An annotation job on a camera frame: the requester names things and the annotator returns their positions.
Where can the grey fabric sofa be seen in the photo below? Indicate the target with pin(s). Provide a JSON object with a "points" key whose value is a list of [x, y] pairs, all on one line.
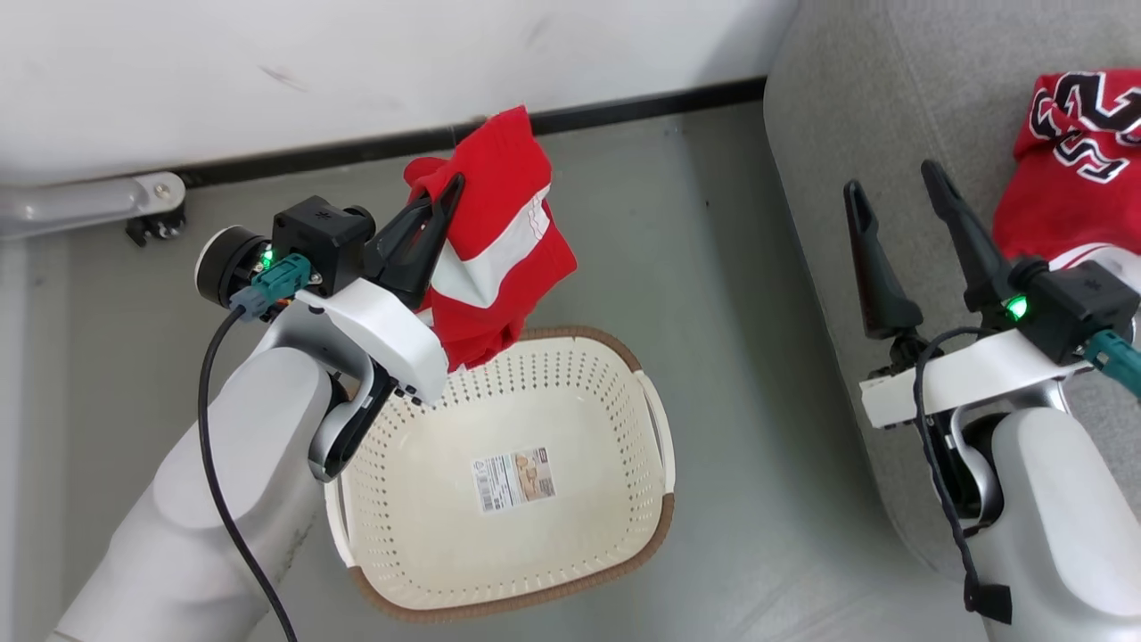
{"points": [[891, 71]]}

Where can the paper label sticker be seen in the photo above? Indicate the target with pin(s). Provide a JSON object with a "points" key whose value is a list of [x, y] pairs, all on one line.
{"points": [[513, 480]]}

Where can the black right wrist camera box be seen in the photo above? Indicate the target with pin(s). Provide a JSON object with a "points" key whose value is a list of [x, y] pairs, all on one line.
{"points": [[1083, 303]]}

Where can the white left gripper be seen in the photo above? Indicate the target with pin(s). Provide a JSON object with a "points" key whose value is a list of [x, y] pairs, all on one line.
{"points": [[397, 334]]}

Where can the grey metal furniture leg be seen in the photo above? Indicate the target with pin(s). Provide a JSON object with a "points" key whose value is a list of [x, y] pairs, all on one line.
{"points": [[80, 203]]}

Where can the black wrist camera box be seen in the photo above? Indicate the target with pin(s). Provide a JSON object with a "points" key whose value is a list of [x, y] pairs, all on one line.
{"points": [[1083, 303], [316, 236]]}

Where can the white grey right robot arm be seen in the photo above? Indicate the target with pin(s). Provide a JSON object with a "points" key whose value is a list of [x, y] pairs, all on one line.
{"points": [[1061, 553]]}

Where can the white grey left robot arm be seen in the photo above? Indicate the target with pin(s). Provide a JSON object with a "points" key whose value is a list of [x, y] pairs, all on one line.
{"points": [[196, 517]]}

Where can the black caster wheel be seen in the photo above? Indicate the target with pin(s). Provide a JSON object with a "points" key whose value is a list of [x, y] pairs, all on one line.
{"points": [[156, 227]]}

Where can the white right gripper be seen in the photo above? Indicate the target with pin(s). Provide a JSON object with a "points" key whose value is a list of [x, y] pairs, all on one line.
{"points": [[972, 379]]}

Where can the red shorts with white stripe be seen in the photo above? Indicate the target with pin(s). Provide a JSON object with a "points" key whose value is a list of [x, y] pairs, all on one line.
{"points": [[508, 196]]}

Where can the cream perforated laundry basket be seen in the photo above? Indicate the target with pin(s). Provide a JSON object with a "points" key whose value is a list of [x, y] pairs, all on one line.
{"points": [[419, 499]]}

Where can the red jersey with black numbers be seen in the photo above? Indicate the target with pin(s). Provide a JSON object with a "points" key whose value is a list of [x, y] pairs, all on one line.
{"points": [[1061, 205]]}

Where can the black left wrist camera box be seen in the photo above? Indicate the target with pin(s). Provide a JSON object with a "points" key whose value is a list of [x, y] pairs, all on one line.
{"points": [[316, 236]]}

